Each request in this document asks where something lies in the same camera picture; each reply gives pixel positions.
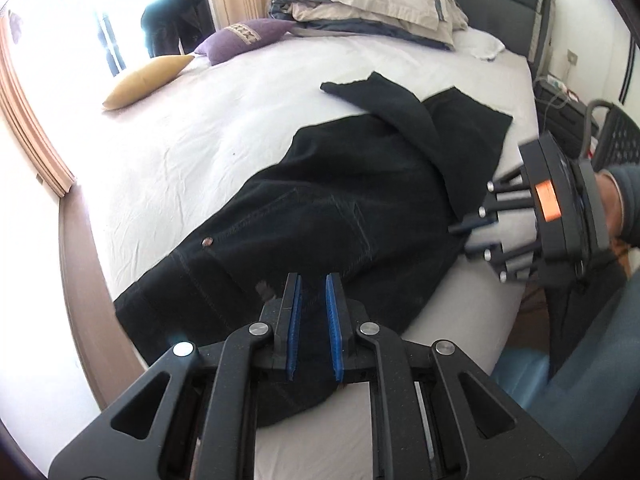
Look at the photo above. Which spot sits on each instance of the beige grey folded duvet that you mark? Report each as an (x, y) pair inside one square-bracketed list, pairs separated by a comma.
[(431, 23)]

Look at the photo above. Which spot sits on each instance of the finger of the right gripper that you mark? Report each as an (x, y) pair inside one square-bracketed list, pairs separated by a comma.
[(475, 220), (482, 252)]

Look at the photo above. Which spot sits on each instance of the dark grey headboard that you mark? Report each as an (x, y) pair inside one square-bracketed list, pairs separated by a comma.
[(524, 26)]

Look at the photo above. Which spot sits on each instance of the yellow cushion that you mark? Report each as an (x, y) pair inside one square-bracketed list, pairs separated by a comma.
[(134, 85)]

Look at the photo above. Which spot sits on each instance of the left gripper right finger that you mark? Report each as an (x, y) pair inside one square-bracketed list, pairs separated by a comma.
[(351, 359)]

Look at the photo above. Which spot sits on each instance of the black mesh chair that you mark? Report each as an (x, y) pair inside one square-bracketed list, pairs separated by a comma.
[(617, 142)]

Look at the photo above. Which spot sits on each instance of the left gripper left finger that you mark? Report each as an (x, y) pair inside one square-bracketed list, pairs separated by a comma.
[(278, 355)]

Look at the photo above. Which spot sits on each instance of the white pillow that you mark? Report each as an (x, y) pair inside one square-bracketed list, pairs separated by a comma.
[(478, 44)]

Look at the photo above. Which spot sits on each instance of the black pants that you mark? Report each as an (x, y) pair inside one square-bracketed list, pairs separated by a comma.
[(370, 197)]

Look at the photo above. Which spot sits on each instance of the white bed mattress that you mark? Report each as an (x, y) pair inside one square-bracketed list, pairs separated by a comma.
[(158, 169)]

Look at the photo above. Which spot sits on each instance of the black bedside table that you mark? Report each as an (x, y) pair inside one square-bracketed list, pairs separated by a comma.
[(560, 115)]

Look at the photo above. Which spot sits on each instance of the person right hand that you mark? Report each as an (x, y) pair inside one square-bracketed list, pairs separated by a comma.
[(612, 203)]

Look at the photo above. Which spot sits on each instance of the purple cushion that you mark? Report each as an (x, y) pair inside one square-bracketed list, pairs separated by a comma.
[(242, 37)]

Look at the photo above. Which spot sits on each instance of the person blue jeans leg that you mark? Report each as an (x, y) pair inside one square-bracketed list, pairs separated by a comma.
[(591, 405)]

